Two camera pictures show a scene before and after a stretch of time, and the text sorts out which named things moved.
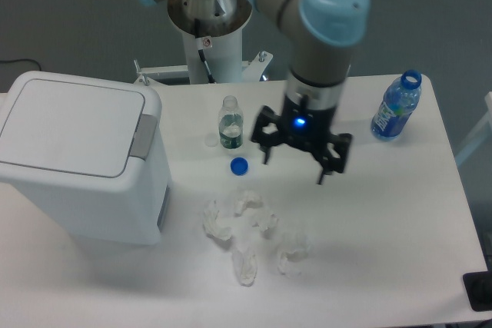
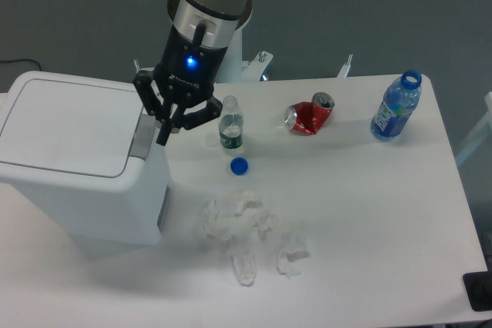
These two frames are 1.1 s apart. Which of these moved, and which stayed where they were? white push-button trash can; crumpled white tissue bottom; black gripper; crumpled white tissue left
Moved: black gripper
Stayed: crumpled white tissue left; white push-button trash can; crumpled white tissue bottom
